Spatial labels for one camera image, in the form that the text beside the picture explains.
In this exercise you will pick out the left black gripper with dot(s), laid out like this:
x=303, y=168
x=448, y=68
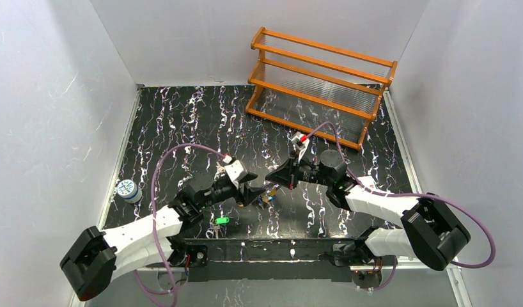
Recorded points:
x=239, y=190

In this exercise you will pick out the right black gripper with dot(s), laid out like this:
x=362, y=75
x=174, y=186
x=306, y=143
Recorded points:
x=293, y=173

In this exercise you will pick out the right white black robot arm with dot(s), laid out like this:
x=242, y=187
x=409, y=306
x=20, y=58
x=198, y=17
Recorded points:
x=426, y=228

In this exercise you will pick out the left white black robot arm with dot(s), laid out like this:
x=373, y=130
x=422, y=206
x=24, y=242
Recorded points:
x=98, y=257

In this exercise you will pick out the green tag key near edge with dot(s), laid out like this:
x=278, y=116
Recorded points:
x=218, y=223

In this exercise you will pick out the orange two-tier rack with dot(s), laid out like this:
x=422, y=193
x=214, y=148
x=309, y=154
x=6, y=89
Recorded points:
x=300, y=83

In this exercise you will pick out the blue white round container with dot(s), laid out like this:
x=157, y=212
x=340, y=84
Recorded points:
x=129, y=191

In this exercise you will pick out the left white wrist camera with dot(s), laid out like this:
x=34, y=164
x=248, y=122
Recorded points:
x=234, y=169

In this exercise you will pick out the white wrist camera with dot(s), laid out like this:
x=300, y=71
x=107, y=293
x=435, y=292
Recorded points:
x=234, y=169
x=300, y=143

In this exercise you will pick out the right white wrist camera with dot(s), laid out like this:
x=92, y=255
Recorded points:
x=300, y=143

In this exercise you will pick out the aluminium front rail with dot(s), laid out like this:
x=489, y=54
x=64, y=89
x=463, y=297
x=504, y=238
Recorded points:
x=199, y=252

